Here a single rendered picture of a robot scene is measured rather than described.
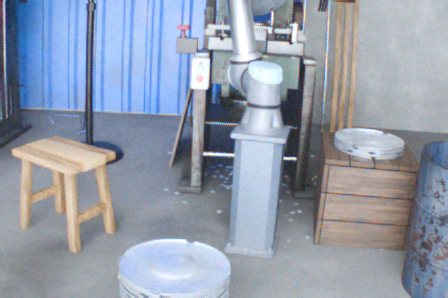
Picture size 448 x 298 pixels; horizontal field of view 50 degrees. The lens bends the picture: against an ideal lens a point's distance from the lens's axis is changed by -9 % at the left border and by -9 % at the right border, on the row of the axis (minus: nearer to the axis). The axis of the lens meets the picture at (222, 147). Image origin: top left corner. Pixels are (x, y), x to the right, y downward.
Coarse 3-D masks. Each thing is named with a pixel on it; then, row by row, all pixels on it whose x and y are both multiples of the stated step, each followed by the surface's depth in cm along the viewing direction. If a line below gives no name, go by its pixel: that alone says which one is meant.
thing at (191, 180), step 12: (216, 0) 286; (204, 12) 287; (216, 12) 298; (204, 24) 274; (204, 36) 274; (204, 48) 274; (204, 96) 232; (204, 108) 233; (204, 120) 235; (204, 132) 239; (192, 144) 238; (204, 144) 246; (192, 156) 240; (204, 156) 278; (192, 168) 242; (204, 168) 262; (180, 180) 250; (192, 180) 243; (180, 192) 243; (192, 192) 243
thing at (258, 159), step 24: (240, 144) 179; (264, 144) 177; (240, 168) 181; (264, 168) 179; (240, 192) 184; (264, 192) 182; (240, 216) 186; (264, 216) 184; (240, 240) 189; (264, 240) 187
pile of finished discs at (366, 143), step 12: (336, 132) 209; (348, 132) 212; (360, 132) 213; (372, 132) 215; (336, 144) 203; (348, 144) 195; (360, 144) 196; (372, 144) 197; (384, 144) 198; (396, 144) 199; (360, 156) 192; (372, 156) 191; (384, 156) 191; (396, 156) 195
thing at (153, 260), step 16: (160, 240) 145; (176, 240) 146; (144, 256) 136; (160, 256) 136; (176, 256) 136; (192, 256) 138; (208, 256) 139; (224, 256) 138; (128, 272) 128; (144, 272) 128; (160, 272) 128; (176, 272) 128; (192, 272) 129; (208, 272) 130; (224, 272) 131; (144, 288) 121; (176, 288) 122; (192, 288) 123; (208, 288) 123
